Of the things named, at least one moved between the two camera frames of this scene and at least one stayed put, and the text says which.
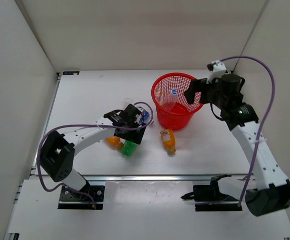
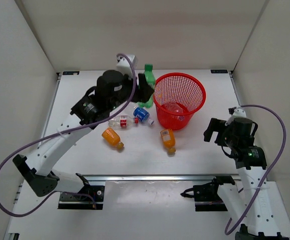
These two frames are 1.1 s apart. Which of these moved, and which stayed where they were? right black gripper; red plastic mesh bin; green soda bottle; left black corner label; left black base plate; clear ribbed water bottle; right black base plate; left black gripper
Moved: clear ribbed water bottle; right black gripper; left black gripper; green soda bottle
Stayed: red plastic mesh bin; left black base plate; right black base plate; left black corner label
